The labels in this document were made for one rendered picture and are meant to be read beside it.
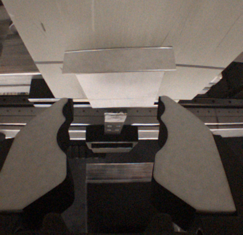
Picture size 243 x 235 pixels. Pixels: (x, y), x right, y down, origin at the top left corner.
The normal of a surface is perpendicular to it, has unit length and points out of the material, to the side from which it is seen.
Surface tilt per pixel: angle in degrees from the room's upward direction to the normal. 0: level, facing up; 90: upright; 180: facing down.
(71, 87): 0
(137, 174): 90
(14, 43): 90
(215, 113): 90
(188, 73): 0
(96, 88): 0
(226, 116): 90
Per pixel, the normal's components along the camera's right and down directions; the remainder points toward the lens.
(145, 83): 0.02, 0.95
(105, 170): 0.08, -0.31
